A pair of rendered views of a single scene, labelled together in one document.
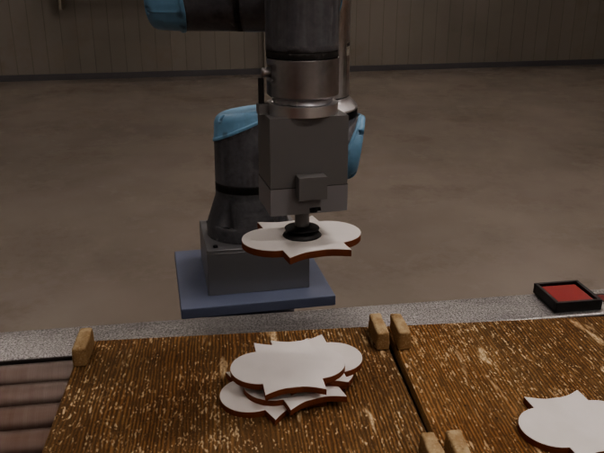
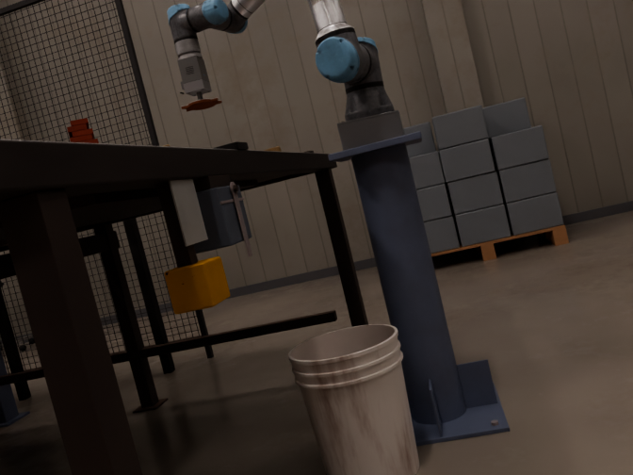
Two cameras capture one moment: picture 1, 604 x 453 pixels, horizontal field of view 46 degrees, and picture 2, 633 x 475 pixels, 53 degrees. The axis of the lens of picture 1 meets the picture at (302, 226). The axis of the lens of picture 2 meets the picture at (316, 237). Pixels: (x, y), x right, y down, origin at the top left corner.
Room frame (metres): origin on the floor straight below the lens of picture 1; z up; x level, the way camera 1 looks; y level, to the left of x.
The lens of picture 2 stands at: (1.75, -1.77, 0.77)
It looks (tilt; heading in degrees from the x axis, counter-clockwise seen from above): 4 degrees down; 112
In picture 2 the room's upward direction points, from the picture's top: 14 degrees counter-clockwise
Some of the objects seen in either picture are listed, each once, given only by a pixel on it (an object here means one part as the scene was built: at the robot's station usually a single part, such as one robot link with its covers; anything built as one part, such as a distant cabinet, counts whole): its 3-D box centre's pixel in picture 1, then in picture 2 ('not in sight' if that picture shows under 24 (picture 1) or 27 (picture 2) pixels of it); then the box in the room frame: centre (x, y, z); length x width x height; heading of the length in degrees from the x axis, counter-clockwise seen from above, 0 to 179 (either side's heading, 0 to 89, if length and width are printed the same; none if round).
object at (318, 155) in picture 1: (302, 155); (191, 75); (0.73, 0.00, 1.22); 0.10 x 0.09 x 0.16; 15
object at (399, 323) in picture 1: (399, 331); not in sight; (0.86, -0.13, 0.95); 0.06 x 0.02 x 0.03; 6
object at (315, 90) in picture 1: (299, 79); (188, 49); (0.75, 0.00, 1.30); 0.08 x 0.08 x 0.05
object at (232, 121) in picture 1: (250, 143); (359, 63); (1.25, 0.09, 1.12); 0.13 x 0.12 x 0.14; 86
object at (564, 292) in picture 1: (566, 297); not in sight; (1.02, -0.42, 0.92); 0.06 x 0.06 x 0.01; 9
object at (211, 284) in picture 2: not in sight; (187, 243); (1.09, -0.79, 0.74); 0.09 x 0.08 x 0.24; 99
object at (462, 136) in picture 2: not in sight; (469, 184); (1.05, 3.20, 0.55); 1.10 x 0.74 x 1.10; 12
